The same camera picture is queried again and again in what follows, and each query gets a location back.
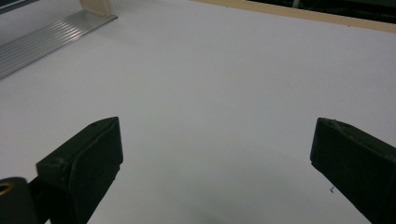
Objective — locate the clear plastic packaging tray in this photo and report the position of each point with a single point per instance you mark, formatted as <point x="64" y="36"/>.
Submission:
<point x="46" y="40"/>

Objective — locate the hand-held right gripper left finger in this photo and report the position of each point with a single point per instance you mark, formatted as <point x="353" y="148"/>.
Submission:
<point x="84" y="161"/>

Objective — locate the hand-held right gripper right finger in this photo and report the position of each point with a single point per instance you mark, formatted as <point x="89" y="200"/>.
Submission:
<point x="358" y="165"/>

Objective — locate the white table mat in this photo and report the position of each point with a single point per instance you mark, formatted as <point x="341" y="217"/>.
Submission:
<point x="202" y="93"/>

